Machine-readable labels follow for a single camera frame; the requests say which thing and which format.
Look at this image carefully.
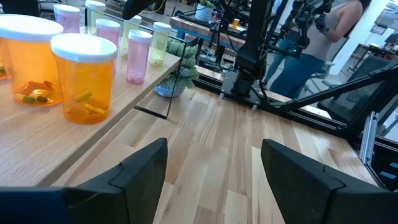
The grey office chair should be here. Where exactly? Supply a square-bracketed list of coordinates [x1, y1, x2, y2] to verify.
[306, 60, 346, 94]

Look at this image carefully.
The silver aluminium bracket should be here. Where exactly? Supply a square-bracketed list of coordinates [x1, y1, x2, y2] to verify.
[359, 111, 381, 166]

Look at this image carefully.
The small yellow pill bottle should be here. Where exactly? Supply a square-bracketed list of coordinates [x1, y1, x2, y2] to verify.
[120, 14, 143, 58]
[85, 0, 106, 35]
[150, 21, 173, 66]

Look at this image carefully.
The green potted plant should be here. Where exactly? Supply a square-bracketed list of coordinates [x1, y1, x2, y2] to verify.
[154, 39, 200, 98]

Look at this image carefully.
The person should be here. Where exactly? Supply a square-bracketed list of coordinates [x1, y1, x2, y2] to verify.
[264, 0, 373, 100]

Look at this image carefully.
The wooden background table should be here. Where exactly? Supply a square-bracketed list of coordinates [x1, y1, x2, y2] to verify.
[169, 15, 249, 50]

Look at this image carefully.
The white patterned plant pot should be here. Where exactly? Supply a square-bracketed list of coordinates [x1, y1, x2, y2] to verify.
[194, 0, 215, 22]

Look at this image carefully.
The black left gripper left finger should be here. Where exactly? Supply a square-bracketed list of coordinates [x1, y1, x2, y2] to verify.
[63, 138, 169, 224]

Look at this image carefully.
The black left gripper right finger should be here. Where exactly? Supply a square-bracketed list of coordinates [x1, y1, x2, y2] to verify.
[261, 138, 398, 224]

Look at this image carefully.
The wooden shelf with black legs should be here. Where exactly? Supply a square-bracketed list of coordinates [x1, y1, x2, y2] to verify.
[0, 18, 189, 187]

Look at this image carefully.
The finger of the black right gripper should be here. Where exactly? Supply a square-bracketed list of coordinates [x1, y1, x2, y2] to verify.
[122, 0, 159, 20]

